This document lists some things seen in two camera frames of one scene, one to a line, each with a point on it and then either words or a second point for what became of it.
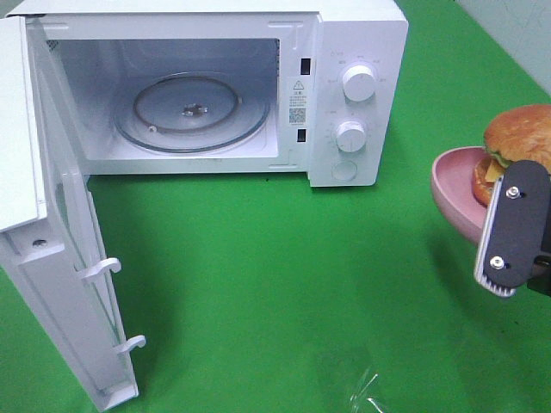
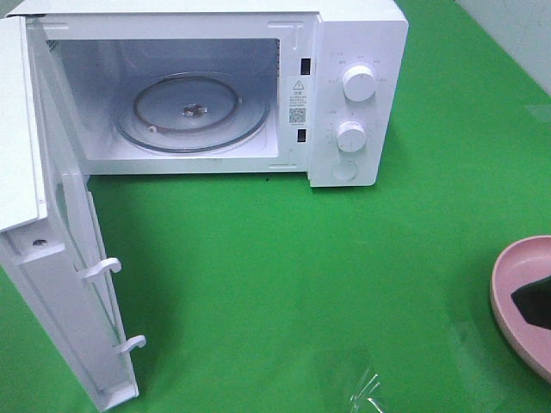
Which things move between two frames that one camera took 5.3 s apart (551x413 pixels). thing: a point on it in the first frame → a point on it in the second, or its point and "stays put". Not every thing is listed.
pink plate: (452, 176) → (520, 265)
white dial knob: (350, 136) stays put
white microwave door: (52, 252) stays put
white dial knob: (359, 83) stays put
